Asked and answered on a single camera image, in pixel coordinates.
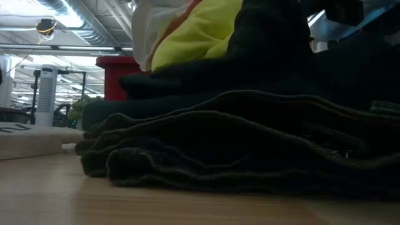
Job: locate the long ceiling light bar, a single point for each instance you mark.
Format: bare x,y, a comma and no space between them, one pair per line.
84,47

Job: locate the yellow-green shirt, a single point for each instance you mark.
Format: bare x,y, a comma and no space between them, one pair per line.
200,34

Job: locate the dark denim jeans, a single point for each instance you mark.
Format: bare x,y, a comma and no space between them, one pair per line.
218,150

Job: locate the green succulent plant in pot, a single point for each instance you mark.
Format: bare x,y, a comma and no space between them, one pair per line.
76,107

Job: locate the white tower fan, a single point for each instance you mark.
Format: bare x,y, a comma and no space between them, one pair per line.
47,93

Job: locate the white Houston tote bag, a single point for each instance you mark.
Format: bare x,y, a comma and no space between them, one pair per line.
31,140

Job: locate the black pole stand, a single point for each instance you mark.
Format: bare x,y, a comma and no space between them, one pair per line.
35,93

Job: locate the red plastic laundry basket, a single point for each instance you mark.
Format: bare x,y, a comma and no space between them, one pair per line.
115,78

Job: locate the pink cloth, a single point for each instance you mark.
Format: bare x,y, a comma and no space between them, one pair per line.
179,20

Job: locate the white garment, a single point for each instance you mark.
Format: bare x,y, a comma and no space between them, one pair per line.
150,25

